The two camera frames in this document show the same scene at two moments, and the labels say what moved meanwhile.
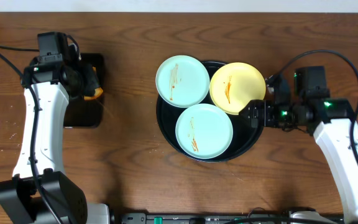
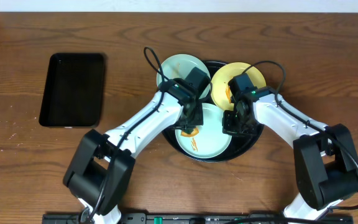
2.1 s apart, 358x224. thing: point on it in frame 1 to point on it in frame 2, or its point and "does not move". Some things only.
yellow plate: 234,84 does not move
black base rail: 227,218 does not move
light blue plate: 204,131 does not move
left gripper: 83,73 to 195,120
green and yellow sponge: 92,88 to 188,132
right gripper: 257,106 to 228,127
